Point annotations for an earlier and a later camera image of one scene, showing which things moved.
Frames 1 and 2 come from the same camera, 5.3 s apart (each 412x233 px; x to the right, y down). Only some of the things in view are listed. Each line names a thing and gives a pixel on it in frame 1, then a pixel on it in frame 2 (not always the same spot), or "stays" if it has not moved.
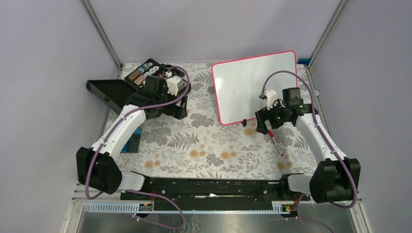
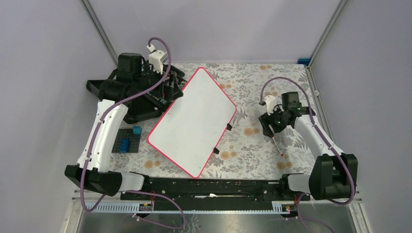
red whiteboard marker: (272, 136) stays
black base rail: (217, 194) stays
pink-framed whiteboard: (238, 84) -> (192, 130)
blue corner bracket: (304, 61) stays
